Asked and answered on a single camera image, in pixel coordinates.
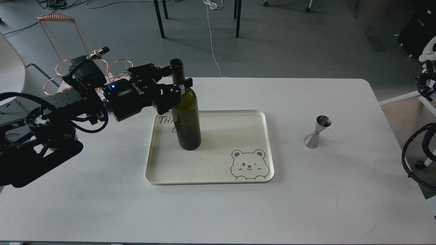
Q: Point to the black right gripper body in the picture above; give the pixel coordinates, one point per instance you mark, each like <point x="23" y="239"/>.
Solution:
<point x="421" y="82"/>

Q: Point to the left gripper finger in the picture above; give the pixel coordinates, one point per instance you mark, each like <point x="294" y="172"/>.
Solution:
<point x="176" y="88"/>
<point x="163" y="72"/>

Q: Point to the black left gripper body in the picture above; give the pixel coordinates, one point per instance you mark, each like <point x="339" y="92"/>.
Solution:
<point x="127" y="97"/>

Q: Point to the dark green wine bottle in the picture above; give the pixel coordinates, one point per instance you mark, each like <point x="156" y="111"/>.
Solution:
<point x="185" y="114"/>

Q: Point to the steel double jigger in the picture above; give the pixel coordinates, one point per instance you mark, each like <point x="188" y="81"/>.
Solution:
<point x="312" y="140"/>

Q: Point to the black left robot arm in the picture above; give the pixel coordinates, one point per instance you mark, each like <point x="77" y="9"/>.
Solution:
<point x="46" y="137"/>

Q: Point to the black box background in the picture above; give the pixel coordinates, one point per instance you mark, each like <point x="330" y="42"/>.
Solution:
<point x="420" y="29"/>

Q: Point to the cream bear serving tray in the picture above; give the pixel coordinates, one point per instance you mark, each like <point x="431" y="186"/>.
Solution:
<point x="234" y="148"/>

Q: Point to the copper wire bottle rack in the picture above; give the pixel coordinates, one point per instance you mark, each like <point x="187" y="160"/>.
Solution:
<point x="69" y="41"/>

